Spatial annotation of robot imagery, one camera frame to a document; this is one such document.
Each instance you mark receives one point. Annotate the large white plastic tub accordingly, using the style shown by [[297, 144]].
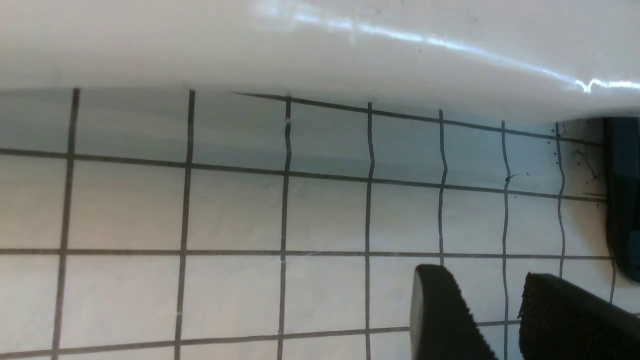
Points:
[[513, 60]]

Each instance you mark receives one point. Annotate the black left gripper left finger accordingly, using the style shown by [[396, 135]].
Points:
[[441, 325]]

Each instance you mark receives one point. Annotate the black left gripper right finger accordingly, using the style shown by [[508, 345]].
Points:
[[561, 321]]

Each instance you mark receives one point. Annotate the black serving tray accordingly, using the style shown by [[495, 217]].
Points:
[[622, 176]]

